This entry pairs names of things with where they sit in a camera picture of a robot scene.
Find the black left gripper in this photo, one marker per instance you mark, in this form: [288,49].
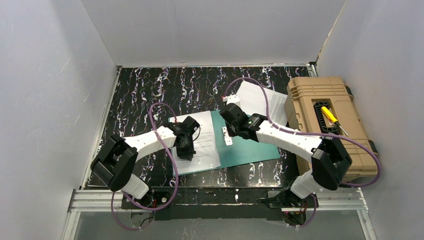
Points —
[185,147]

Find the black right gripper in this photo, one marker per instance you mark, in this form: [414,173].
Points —
[228,112]

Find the white printed paper sheet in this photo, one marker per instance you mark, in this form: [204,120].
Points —
[206,157]

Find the teal paper folder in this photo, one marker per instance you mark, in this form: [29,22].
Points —
[241,151]

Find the white printed paper stack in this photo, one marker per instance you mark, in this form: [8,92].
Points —
[252,101]

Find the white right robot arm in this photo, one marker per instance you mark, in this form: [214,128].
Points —
[327,155]

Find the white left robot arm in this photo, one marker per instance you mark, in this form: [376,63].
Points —
[116,159]

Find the metal folder clip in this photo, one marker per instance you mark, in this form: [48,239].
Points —
[227,139]

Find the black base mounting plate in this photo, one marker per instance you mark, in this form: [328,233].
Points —
[275,204]

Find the tan plastic toolbox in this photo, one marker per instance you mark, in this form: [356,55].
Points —
[306,96]

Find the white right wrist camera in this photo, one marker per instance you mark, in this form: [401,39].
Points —
[232,99]

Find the yellow handled screwdriver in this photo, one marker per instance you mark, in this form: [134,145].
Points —
[333,119]

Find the aluminium frame rail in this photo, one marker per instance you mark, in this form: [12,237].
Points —
[99,200]

